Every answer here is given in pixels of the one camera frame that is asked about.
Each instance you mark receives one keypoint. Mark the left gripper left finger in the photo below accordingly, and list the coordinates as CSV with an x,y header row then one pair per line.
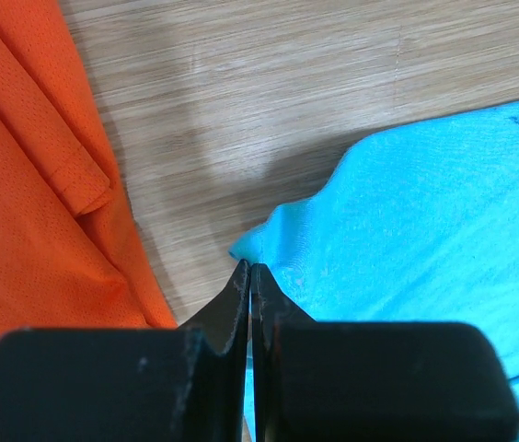
x,y
185,384

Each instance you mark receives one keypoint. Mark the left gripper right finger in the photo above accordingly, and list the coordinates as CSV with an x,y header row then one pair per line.
x,y
372,381

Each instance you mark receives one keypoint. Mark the turquoise blue t shirt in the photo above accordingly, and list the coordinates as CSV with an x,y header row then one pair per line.
x,y
419,222

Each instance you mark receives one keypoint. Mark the folded orange t shirt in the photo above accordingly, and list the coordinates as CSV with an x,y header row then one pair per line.
x,y
70,253

